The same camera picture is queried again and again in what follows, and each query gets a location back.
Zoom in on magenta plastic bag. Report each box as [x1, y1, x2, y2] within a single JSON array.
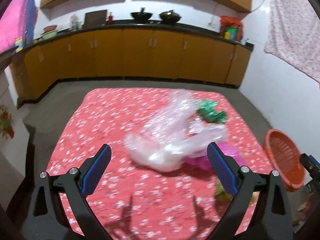
[[184, 142, 247, 171]]

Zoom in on clear crinkled plastic bag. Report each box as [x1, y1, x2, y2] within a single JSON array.
[[124, 90, 227, 173]]

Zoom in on lower wooden kitchen cabinets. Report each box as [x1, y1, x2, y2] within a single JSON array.
[[9, 28, 253, 101]]

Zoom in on yellow green snack wrapper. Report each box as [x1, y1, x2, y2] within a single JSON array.
[[214, 179, 259, 206]]

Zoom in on red plastic basket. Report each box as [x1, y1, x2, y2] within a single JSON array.
[[263, 129, 305, 192]]

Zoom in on red floral tablecloth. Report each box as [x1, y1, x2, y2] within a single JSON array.
[[47, 88, 272, 239]]

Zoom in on green foil wrapper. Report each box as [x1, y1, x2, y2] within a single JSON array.
[[196, 100, 227, 124]]

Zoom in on white cup on counter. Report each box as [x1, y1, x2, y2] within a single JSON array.
[[240, 38, 249, 46]]

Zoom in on red bag on counter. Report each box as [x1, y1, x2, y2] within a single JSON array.
[[220, 16, 244, 42]]

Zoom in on stacked bowls on counter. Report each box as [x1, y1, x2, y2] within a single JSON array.
[[41, 25, 57, 40]]

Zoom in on glass jar on counter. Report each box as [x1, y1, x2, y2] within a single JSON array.
[[70, 14, 80, 31]]

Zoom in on pink floral hanging cloth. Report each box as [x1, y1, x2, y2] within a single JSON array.
[[264, 0, 319, 82]]

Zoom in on dark cutting board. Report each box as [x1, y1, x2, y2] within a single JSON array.
[[82, 10, 107, 29]]

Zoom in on red bottle on counter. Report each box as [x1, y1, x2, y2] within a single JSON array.
[[106, 12, 113, 24]]

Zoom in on black wok left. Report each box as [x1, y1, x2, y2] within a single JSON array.
[[130, 7, 153, 23]]

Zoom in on black wok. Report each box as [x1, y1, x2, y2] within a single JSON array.
[[159, 10, 181, 25], [130, 7, 153, 23]]

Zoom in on black wok right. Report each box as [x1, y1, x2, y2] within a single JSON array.
[[159, 10, 181, 25]]

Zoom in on pink blue hanging cloth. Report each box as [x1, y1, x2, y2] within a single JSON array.
[[1, 0, 38, 52]]

